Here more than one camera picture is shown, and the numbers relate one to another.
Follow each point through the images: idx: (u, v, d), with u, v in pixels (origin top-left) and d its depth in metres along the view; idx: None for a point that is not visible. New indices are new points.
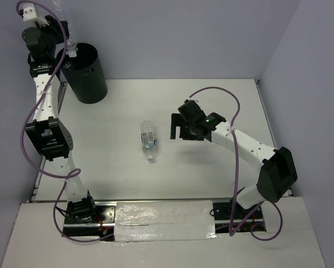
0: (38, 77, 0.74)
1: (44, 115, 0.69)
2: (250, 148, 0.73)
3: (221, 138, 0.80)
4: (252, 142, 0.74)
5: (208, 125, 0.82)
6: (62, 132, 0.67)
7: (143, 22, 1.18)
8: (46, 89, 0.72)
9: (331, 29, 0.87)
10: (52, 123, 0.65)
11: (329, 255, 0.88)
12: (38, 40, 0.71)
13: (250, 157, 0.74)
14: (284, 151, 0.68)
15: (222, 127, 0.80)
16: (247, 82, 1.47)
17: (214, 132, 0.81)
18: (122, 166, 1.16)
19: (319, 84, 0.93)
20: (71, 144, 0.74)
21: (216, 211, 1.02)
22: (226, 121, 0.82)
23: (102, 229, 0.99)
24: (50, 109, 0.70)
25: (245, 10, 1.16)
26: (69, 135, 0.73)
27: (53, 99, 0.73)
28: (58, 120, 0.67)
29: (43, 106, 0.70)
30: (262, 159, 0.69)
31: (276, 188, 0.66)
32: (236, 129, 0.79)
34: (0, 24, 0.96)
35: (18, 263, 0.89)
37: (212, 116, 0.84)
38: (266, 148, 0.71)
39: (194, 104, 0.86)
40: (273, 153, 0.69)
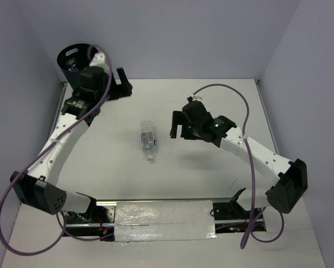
0: (64, 118, 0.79)
1: (40, 167, 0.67)
2: (265, 159, 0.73)
3: (232, 146, 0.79)
4: (266, 153, 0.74)
5: (218, 130, 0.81)
6: (44, 198, 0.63)
7: (143, 20, 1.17)
8: (59, 138, 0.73)
9: (332, 29, 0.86)
10: (40, 185, 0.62)
11: (329, 255, 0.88)
12: None
13: (264, 168, 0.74)
14: (298, 163, 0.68)
15: (235, 134, 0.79)
16: (247, 82, 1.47)
17: (224, 139, 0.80)
18: (122, 166, 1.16)
19: (320, 82, 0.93)
20: (58, 207, 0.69)
21: (216, 211, 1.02)
22: (237, 127, 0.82)
23: (102, 229, 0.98)
24: (49, 164, 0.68)
25: (245, 10, 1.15)
26: (58, 198, 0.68)
27: (61, 149, 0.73)
28: (47, 186, 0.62)
29: (44, 159, 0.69)
30: (278, 173, 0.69)
31: (289, 202, 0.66)
32: (248, 138, 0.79)
34: (0, 23, 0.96)
35: (18, 263, 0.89)
37: (220, 120, 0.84)
38: (280, 160, 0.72)
39: (201, 106, 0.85)
40: (289, 165, 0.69)
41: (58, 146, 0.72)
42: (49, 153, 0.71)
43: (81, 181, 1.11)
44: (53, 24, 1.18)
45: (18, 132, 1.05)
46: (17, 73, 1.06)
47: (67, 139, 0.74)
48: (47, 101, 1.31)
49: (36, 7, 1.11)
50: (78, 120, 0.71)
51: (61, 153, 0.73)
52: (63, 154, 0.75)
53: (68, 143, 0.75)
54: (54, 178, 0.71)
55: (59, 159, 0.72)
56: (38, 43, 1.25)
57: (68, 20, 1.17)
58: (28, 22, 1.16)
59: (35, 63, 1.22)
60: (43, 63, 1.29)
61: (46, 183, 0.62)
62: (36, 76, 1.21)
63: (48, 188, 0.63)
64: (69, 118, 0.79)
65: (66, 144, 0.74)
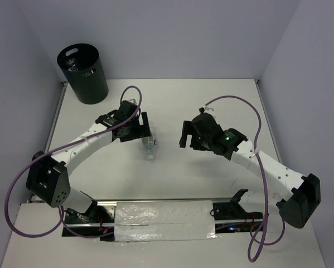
0: (96, 125, 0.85)
1: (63, 154, 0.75)
2: (277, 174, 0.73)
3: (243, 159, 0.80)
4: (279, 167, 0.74)
5: (228, 144, 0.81)
6: (56, 182, 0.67)
7: (143, 20, 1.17)
8: (88, 138, 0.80)
9: (332, 30, 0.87)
10: (57, 168, 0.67)
11: (329, 256, 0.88)
12: (129, 107, 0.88)
13: (276, 183, 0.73)
14: (311, 177, 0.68)
15: (246, 148, 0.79)
16: (247, 82, 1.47)
17: (236, 152, 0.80)
18: (122, 166, 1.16)
19: (320, 83, 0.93)
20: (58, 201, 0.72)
21: (216, 211, 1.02)
22: (248, 140, 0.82)
23: (102, 229, 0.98)
24: (72, 155, 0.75)
25: (245, 10, 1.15)
26: (63, 192, 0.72)
27: (86, 148, 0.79)
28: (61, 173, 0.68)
29: (69, 149, 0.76)
30: (291, 189, 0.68)
31: (303, 218, 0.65)
32: (260, 151, 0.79)
34: (0, 23, 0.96)
35: (18, 263, 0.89)
37: (231, 133, 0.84)
38: (294, 176, 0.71)
39: (211, 119, 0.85)
40: (301, 181, 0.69)
41: (85, 144, 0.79)
42: (75, 146, 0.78)
43: (82, 181, 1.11)
44: (53, 24, 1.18)
45: (18, 133, 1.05)
46: (18, 73, 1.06)
47: (94, 142, 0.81)
48: (47, 101, 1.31)
49: (36, 8, 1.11)
50: (109, 128, 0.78)
51: (85, 151, 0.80)
52: (85, 153, 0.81)
53: (92, 146, 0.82)
54: (71, 171, 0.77)
55: (80, 156, 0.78)
56: (38, 43, 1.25)
57: (69, 20, 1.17)
58: (28, 21, 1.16)
59: (35, 64, 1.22)
60: (43, 63, 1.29)
61: (62, 168, 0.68)
62: (36, 76, 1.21)
63: (63, 175, 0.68)
64: (100, 128, 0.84)
65: (91, 144, 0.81)
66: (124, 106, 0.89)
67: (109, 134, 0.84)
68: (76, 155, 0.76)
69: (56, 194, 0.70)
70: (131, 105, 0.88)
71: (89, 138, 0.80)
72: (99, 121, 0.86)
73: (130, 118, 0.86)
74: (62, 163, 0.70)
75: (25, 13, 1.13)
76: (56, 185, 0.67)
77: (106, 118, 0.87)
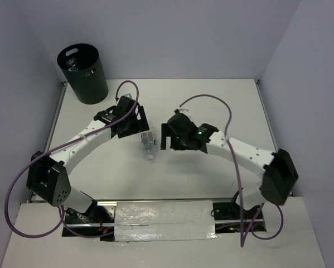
0: (94, 123, 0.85)
1: (62, 153, 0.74)
2: (248, 155, 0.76)
3: (217, 149, 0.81)
4: (249, 149, 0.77)
5: (203, 137, 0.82)
6: (55, 181, 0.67)
7: (143, 20, 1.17)
8: (87, 135, 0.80)
9: (332, 29, 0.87)
10: (56, 168, 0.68)
11: (329, 256, 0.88)
12: (129, 103, 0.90)
13: (248, 164, 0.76)
14: (281, 153, 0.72)
15: (217, 138, 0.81)
16: (247, 82, 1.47)
17: (208, 144, 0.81)
18: (122, 165, 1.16)
19: (320, 83, 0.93)
20: (58, 201, 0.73)
21: (216, 211, 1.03)
22: (219, 131, 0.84)
23: (102, 229, 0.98)
24: (71, 154, 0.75)
25: (245, 10, 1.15)
26: (63, 191, 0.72)
27: (84, 146, 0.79)
28: (59, 174, 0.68)
29: (67, 149, 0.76)
30: (263, 165, 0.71)
31: (281, 192, 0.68)
32: (231, 138, 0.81)
34: (0, 23, 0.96)
35: (18, 263, 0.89)
37: (203, 128, 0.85)
38: (264, 154, 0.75)
39: (184, 117, 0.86)
40: (272, 157, 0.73)
41: (83, 142, 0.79)
42: (74, 145, 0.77)
43: (82, 181, 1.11)
44: (53, 23, 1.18)
45: (18, 133, 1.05)
46: (18, 73, 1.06)
47: (92, 139, 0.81)
48: (47, 101, 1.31)
49: (36, 8, 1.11)
50: (107, 125, 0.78)
51: (84, 148, 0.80)
52: (83, 152, 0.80)
53: (91, 144, 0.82)
54: (71, 170, 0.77)
55: (80, 154, 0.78)
56: (38, 43, 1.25)
57: (69, 20, 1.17)
58: (28, 21, 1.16)
59: (35, 63, 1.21)
60: (43, 63, 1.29)
61: (61, 168, 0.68)
62: (37, 76, 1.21)
63: (62, 174, 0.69)
64: (98, 125, 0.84)
65: (90, 143, 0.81)
66: (122, 102, 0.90)
67: (107, 131, 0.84)
68: (74, 153, 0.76)
69: (57, 193, 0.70)
70: (130, 101, 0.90)
71: (87, 135, 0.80)
72: (97, 119, 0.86)
73: (129, 114, 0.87)
74: (60, 163, 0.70)
75: (25, 13, 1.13)
76: (55, 185, 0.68)
77: (105, 114, 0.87)
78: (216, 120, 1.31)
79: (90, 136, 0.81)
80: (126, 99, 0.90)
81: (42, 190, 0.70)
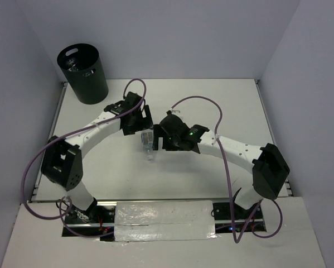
0: (104, 113, 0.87)
1: (77, 138, 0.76)
2: (237, 152, 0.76)
3: (208, 148, 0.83)
4: (238, 145, 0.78)
5: (194, 138, 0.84)
6: (71, 162, 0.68)
7: (143, 20, 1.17)
8: (99, 124, 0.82)
9: (332, 29, 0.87)
10: (71, 151, 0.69)
11: (329, 256, 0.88)
12: (135, 97, 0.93)
13: (240, 160, 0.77)
14: (270, 147, 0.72)
15: (208, 137, 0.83)
16: (247, 82, 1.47)
17: (200, 143, 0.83)
18: (122, 165, 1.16)
19: (320, 83, 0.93)
20: (71, 185, 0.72)
21: (216, 211, 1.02)
22: (209, 130, 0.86)
23: (102, 229, 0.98)
24: (85, 139, 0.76)
25: (245, 10, 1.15)
26: (76, 175, 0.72)
27: (96, 134, 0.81)
28: (76, 156, 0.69)
29: (81, 134, 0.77)
30: (252, 160, 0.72)
31: (271, 185, 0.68)
32: (221, 136, 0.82)
34: (0, 23, 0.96)
35: (18, 263, 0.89)
37: (195, 128, 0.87)
38: (253, 148, 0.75)
39: (176, 119, 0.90)
40: (261, 151, 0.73)
41: (96, 129, 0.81)
42: (87, 132, 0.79)
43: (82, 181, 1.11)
44: (53, 23, 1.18)
45: (19, 132, 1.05)
46: (18, 73, 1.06)
47: (103, 128, 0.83)
48: (47, 101, 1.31)
49: (36, 8, 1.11)
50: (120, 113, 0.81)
51: (96, 136, 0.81)
52: (95, 140, 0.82)
53: (102, 133, 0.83)
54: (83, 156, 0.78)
55: (92, 141, 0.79)
56: (38, 44, 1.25)
57: (69, 20, 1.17)
58: (28, 22, 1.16)
59: (36, 63, 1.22)
60: (43, 63, 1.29)
61: (77, 151, 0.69)
62: (37, 76, 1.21)
63: (77, 157, 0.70)
64: (109, 115, 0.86)
65: (102, 130, 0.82)
66: (130, 97, 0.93)
67: (117, 122, 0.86)
68: (88, 139, 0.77)
69: (71, 176, 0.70)
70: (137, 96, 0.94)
71: (100, 124, 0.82)
72: (107, 110, 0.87)
73: (136, 107, 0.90)
74: (76, 146, 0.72)
75: (25, 14, 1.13)
76: (70, 166, 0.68)
77: (114, 107, 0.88)
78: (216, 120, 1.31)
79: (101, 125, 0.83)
80: (134, 94, 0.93)
81: (54, 175, 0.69)
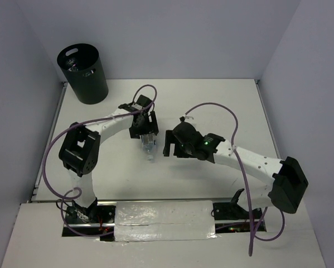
0: (120, 109, 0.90)
1: (96, 126, 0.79)
2: (256, 164, 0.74)
3: (224, 159, 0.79)
4: (257, 157, 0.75)
5: (209, 148, 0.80)
6: (90, 146, 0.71)
7: (143, 20, 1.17)
8: (116, 117, 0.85)
9: (332, 29, 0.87)
10: (91, 136, 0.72)
11: (329, 256, 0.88)
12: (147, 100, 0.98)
13: (258, 173, 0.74)
14: (291, 161, 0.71)
15: (224, 147, 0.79)
16: (247, 82, 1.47)
17: (216, 154, 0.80)
18: (122, 164, 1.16)
19: (320, 83, 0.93)
20: (86, 171, 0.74)
21: (216, 211, 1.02)
22: (225, 140, 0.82)
23: (102, 229, 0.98)
24: (102, 128, 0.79)
25: (245, 10, 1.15)
26: (92, 161, 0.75)
27: (112, 125, 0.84)
28: (96, 139, 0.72)
29: (100, 124, 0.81)
30: (272, 175, 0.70)
31: (291, 201, 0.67)
32: (237, 147, 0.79)
34: (0, 22, 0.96)
35: (18, 263, 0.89)
37: (209, 137, 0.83)
38: (272, 162, 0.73)
39: (190, 127, 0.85)
40: (280, 164, 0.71)
41: (112, 121, 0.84)
42: (105, 122, 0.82)
43: None
44: (53, 23, 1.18)
45: (19, 132, 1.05)
46: (18, 73, 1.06)
47: (120, 122, 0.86)
48: (47, 101, 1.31)
49: (36, 8, 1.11)
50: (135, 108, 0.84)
51: (112, 128, 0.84)
52: (110, 132, 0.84)
53: (116, 127, 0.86)
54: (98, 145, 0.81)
55: (107, 132, 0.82)
56: (38, 44, 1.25)
57: (68, 20, 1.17)
58: (28, 22, 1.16)
59: (36, 63, 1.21)
60: (43, 63, 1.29)
61: (96, 136, 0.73)
62: (37, 76, 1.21)
63: (96, 142, 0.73)
64: (122, 111, 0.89)
65: (117, 123, 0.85)
66: (141, 99, 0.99)
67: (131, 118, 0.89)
68: (105, 129, 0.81)
69: (88, 160, 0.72)
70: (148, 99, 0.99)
71: (116, 117, 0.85)
72: (122, 108, 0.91)
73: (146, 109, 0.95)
74: (95, 132, 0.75)
75: (25, 14, 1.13)
76: (90, 150, 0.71)
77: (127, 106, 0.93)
78: (216, 120, 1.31)
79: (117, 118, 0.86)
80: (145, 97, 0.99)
81: (73, 158, 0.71)
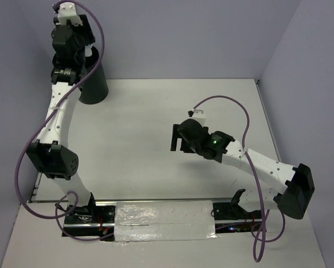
0: (58, 87, 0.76)
1: (49, 131, 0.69)
2: (269, 169, 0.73)
3: (234, 161, 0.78)
4: (269, 162, 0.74)
5: (217, 147, 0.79)
6: (62, 159, 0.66)
7: (143, 20, 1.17)
8: (59, 105, 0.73)
9: (332, 29, 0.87)
10: (54, 148, 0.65)
11: (329, 256, 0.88)
12: (65, 43, 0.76)
13: (268, 177, 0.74)
14: (302, 167, 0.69)
15: (235, 149, 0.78)
16: (247, 82, 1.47)
17: (224, 154, 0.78)
18: (123, 164, 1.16)
19: (320, 83, 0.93)
20: (73, 168, 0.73)
21: (216, 211, 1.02)
22: (235, 140, 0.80)
23: (102, 229, 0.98)
24: (57, 130, 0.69)
25: (245, 10, 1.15)
26: (72, 160, 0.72)
27: (65, 115, 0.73)
28: (62, 147, 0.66)
29: (51, 126, 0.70)
30: (285, 182, 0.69)
31: (301, 208, 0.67)
32: (248, 149, 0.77)
34: (0, 22, 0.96)
35: (17, 263, 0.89)
37: (218, 136, 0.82)
38: (285, 168, 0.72)
39: (197, 125, 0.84)
40: (294, 172, 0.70)
41: (60, 113, 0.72)
42: (54, 120, 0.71)
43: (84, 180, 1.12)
44: (53, 23, 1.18)
45: (19, 132, 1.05)
46: (18, 73, 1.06)
47: (66, 106, 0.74)
48: (47, 101, 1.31)
49: (36, 7, 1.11)
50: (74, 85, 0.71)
51: (66, 116, 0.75)
52: (67, 121, 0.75)
53: (68, 110, 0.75)
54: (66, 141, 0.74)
55: (64, 125, 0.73)
56: (38, 43, 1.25)
57: None
58: (28, 22, 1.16)
59: (36, 63, 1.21)
60: (43, 63, 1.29)
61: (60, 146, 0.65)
62: (37, 76, 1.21)
63: (63, 149, 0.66)
64: (61, 86, 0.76)
65: (67, 108, 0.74)
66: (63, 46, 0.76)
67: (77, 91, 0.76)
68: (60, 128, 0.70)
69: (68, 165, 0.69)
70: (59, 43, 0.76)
71: (60, 105, 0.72)
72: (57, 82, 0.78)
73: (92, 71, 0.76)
74: (55, 142, 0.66)
75: (25, 14, 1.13)
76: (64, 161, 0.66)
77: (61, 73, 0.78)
78: (216, 120, 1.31)
79: (62, 105, 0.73)
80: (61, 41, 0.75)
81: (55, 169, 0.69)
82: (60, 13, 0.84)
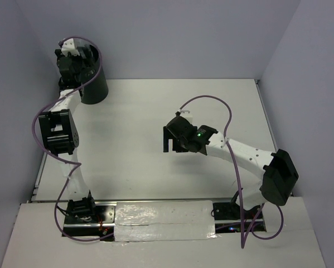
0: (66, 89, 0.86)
1: (57, 108, 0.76)
2: (247, 156, 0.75)
3: (217, 151, 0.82)
4: (248, 149, 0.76)
5: (201, 139, 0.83)
6: (69, 123, 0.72)
7: (143, 20, 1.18)
8: (68, 95, 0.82)
9: (332, 28, 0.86)
10: (63, 114, 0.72)
11: (329, 256, 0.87)
12: (68, 68, 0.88)
13: (248, 164, 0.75)
14: (281, 153, 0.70)
15: (216, 139, 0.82)
16: (247, 82, 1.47)
17: (208, 146, 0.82)
18: (122, 164, 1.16)
19: (320, 82, 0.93)
20: (77, 142, 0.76)
21: (216, 211, 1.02)
22: (218, 132, 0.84)
23: (102, 229, 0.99)
24: (64, 106, 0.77)
25: (245, 10, 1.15)
26: (76, 133, 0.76)
27: (71, 103, 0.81)
28: (69, 111, 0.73)
29: (61, 104, 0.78)
30: (263, 166, 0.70)
31: (281, 192, 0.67)
32: (230, 139, 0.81)
34: None
35: (17, 263, 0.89)
37: (202, 129, 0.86)
38: (264, 154, 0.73)
39: (183, 120, 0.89)
40: (271, 157, 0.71)
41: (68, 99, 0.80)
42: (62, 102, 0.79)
43: (87, 180, 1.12)
44: (53, 23, 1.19)
45: (18, 132, 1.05)
46: (17, 73, 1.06)
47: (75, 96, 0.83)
48: (47, 101, 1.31)
49: (36, 8, 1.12)
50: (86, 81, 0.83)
51: (72, 106, 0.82)
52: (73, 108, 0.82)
53: (74, 100, 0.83)
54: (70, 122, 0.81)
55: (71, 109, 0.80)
56: (38, 44, 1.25)
57: (68, 20, 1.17)
58: (28, 22, 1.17)
59: (35, 63, 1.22)
60: (43, 64, 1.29)
61: (68, 110, 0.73)
62: (36, 76, 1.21)
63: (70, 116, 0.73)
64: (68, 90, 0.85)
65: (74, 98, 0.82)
66: (66, 71, 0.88)
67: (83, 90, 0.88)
68: (67, 106, 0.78)
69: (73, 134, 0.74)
70: (63, 68, 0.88)
71: (68, 95, 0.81)
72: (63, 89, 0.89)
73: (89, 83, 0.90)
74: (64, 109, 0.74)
75: (25, 15, 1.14)
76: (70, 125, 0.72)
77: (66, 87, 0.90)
78: (215, 120, 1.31)
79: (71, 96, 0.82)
80: (65, 67, 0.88)
81: (62, 139, 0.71)
82: (63, 46, 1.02)
